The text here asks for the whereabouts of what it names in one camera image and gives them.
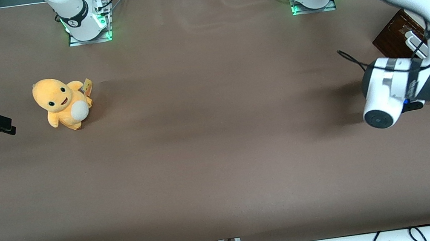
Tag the dark wooden base board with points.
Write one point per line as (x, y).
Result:
(393, 34)

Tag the yellow plush toy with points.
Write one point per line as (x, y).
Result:
(61, 101)

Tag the brown table cover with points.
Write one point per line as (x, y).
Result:
(217, 137)

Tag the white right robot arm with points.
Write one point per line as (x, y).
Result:
(77, 13)

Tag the yellow paper tag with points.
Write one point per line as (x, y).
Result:
(87, 86)

